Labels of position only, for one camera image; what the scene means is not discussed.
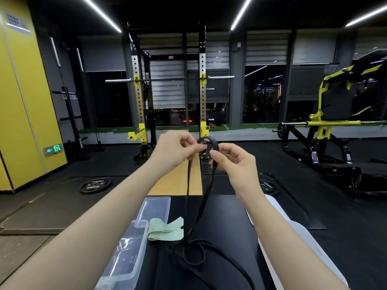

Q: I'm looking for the person's right hand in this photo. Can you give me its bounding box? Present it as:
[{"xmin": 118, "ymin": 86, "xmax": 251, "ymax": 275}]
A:
[{"xmin": 209, "ymin": 143, "xmax": 266, "ymax": 206}]

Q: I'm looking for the person's left hand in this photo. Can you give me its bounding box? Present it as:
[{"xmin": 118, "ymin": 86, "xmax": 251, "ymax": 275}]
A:
[{"xmin": 150, "ymin": 130, "xmax": 208, "ymax": 176}]

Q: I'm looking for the thin black resistance band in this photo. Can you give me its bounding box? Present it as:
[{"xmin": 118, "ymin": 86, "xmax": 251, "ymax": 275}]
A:
[{"xmin": 181, "ymin": 135, "xmax": 221, "ymax": 267}]

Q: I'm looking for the light green resistance band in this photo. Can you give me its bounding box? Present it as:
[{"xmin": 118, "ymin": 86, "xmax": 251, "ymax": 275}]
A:
[
  {"xmin": 148, "ymin": 216, "xmax": 184, "ymax": 234},
  {"xmin": 147, "ymin": 228, "xmax": 184, "ymax": 241}
]

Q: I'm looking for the white plastic bin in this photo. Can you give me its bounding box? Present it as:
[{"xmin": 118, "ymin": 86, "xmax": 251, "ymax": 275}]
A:
[{"xmin": 257, "ymin": 220, "xmax": 349, "ymax": 290}]

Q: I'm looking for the clear plastic container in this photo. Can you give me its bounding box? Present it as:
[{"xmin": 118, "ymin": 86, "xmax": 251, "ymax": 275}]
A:
[{"xmin": 94, "ymin": 220, "xmax": 149, "ymax": 290}]

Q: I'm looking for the person's left forearm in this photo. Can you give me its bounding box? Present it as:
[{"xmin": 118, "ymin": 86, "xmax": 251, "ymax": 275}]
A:
[{"xmin": 0, "ymin": 166, "xmax": 170, "ymax": 290}]

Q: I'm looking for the person's right forearm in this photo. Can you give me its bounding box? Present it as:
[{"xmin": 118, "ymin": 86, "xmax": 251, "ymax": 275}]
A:
[{"xmin": 246, "ymin": 193, "xmax": 350, "ymax": 290}]

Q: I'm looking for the black weight plate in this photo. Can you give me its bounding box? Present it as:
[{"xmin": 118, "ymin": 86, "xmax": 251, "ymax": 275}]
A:
[
  {"xmin": 79, "ymin": 177, "xmax": 112, "ymax": 195},
  {"xmin": 258, "ymin": 173, "xmax": 280, "ymax": 197}
]

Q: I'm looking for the wooden lifting platform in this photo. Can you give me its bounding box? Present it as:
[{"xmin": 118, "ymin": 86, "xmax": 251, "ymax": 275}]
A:
[{"xmin": 147, "ymin": 152, "xmax": 204, "ymax": 196}]

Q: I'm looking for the white plastic lid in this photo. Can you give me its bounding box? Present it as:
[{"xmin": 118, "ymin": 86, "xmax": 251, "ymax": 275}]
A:
[{"xmin": 245, "ymin": 195, "xmax": 291, "ymax": 227}]

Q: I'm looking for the black plyo platform red side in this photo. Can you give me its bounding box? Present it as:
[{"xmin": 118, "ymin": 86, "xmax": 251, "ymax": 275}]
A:
[{"xmin": 133, "ymin": 193, "xmax": 327, "ymax": 290}]

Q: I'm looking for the clear plastic lid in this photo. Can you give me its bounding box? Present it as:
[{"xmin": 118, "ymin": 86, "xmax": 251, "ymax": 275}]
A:
[{"xmin": 136, "ymin": 196, "xmax": 171, "ymax": 224}]

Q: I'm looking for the yellow black squat rack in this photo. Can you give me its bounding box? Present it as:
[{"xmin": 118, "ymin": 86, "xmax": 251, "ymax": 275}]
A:
[{"xmin": 122, "ymin": 22, "xmax": 230, "ymax": 162}]

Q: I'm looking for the grey window blind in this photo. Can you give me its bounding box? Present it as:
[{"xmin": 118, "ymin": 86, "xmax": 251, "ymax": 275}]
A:
[
  {"xmin": 137, "ymin": 33, "xmax": 187, "ymax": 109},
  {"xmin": 186, "ymin": 32, "xmax": 230, "ymax": 70},
  {"xmin": 245, "ymin": 30, "xmax": 292, "ymax": 66}
]

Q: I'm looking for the silver barbell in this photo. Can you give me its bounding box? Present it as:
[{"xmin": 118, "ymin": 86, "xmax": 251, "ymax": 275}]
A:
[{"xmin": 105, "ymin": 76, "xmax": 235, "ymax": 84}]

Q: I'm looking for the yellow black exercise machine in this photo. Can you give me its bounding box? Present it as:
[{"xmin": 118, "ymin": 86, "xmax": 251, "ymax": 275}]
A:
[{"xmin": 273, "ymin": 50, "xmax": 387, "ymax": 203}]

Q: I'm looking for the green exit sign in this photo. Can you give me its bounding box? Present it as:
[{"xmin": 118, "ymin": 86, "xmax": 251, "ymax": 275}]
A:
[{"xmin": 43, "ymin": 143, "xmax": 64, "ymax": 156}]

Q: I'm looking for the white ceiling light strip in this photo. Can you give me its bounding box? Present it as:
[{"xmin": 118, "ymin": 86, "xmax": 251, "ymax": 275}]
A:
[
  {"xmin": 79, "ymin": 0, "xmax": 123, "ymax": 33},
  {"xmin": 344, "ymin": 4, "xmax": 387, "ymax": 28},
  {"xmin": 230, "ymin": 0, "xmax": 254, "ymax": 31}
]

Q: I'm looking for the white wall notice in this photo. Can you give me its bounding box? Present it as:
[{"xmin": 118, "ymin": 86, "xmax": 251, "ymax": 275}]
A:
[{"xmin": 4, "ymin": 12, "xmax": 31, "ymax": 35}]

